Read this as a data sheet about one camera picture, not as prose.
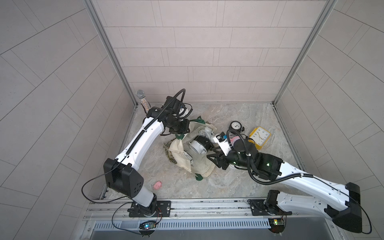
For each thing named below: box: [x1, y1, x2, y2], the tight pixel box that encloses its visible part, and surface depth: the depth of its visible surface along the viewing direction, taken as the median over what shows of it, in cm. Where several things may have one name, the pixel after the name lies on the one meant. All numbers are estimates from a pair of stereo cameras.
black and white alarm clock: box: [190, 135, 214, 155], surface depth 87 cm
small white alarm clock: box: [189, 140, 207, 155], surface depth 87 cm
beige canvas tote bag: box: [168, 116, 216, 181], surface depth 80 cm
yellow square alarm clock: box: [248, 126, 272, 150], surface depth 98 cm
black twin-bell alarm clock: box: [228, 120, 245, 132], surface depth 101 cm
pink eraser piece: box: [153, 181, 162, 190], surface depth 78 cm
